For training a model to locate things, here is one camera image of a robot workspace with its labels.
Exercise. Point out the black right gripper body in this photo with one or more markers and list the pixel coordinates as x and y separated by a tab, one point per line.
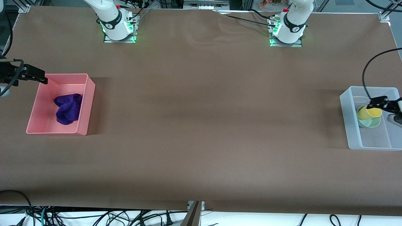
8	72

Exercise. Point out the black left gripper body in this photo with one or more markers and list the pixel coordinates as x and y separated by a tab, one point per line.
390	105

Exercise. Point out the yellow plastic cup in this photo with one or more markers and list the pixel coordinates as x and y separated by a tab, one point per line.
366	113

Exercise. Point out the pale green bowl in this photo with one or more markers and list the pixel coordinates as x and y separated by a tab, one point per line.
370	123

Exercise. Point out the purple microfibre cloth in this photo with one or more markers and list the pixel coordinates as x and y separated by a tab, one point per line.
67	110

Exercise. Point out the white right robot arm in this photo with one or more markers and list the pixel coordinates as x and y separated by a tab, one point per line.
110	18

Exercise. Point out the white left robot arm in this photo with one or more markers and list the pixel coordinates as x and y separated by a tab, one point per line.
293	25

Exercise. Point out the translucent white plastic bin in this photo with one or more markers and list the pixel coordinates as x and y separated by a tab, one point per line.
355	125

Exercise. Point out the pink plastic bin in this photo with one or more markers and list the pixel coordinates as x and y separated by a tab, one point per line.
40	119

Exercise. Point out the brown table cover sheet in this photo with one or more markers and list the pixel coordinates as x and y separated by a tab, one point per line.
201	125

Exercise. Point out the aluminium corner bracket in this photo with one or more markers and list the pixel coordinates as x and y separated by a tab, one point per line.
24	8
384	16

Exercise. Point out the aluminium frame profile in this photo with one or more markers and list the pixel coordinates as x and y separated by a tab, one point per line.
207	3

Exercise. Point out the grey metal table bracket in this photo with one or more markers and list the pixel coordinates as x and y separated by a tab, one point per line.
193	215

